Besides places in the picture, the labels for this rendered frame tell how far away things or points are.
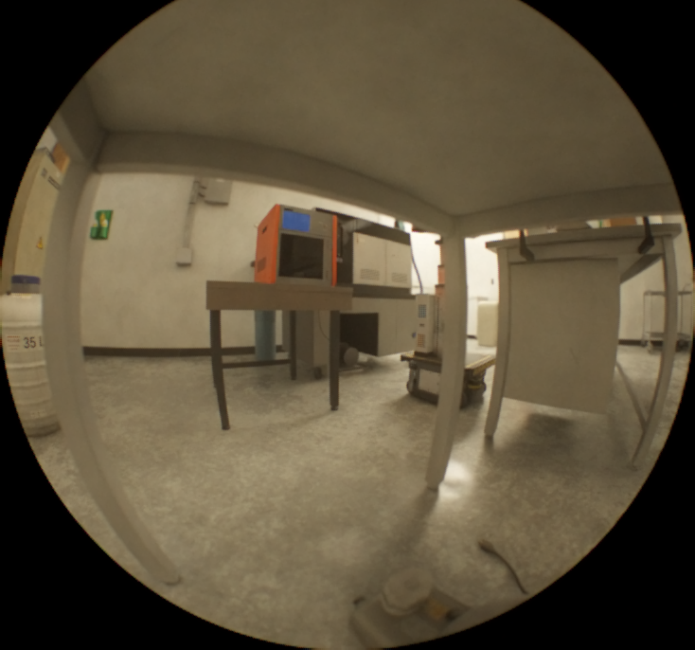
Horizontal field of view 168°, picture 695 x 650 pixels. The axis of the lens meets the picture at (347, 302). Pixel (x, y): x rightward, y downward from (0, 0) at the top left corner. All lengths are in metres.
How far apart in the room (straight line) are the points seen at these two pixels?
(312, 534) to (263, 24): 0.93
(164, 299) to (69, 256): 2.54
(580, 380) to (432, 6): 1.16
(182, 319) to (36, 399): 1.99
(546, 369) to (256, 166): 1.18
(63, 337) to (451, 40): 0.54
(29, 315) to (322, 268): 1.54
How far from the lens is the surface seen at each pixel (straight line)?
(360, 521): 0.79
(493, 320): 3.78
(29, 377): 1.41
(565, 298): 1.12
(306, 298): 1.13
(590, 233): 1.02
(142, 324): 2.96
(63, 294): 0.38
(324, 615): 0.64
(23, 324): 1.37
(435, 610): 0.48
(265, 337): 2.58
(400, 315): 2.40
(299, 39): 0.28
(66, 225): 0.40
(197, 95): 0.35
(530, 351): 1.16
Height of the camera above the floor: 0.62
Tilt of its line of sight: 1 degrees up
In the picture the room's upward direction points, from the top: 1 degrees clockwise
